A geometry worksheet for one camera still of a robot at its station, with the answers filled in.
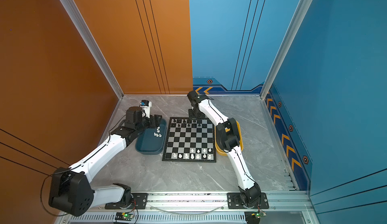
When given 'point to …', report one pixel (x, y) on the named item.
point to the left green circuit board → (124, 216)
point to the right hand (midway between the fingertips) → (193, 118)
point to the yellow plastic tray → (219, 150)
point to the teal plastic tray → (152, 141)
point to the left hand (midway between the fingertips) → (157, 114)
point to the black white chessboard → (192, 140)
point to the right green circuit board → (258, 214)
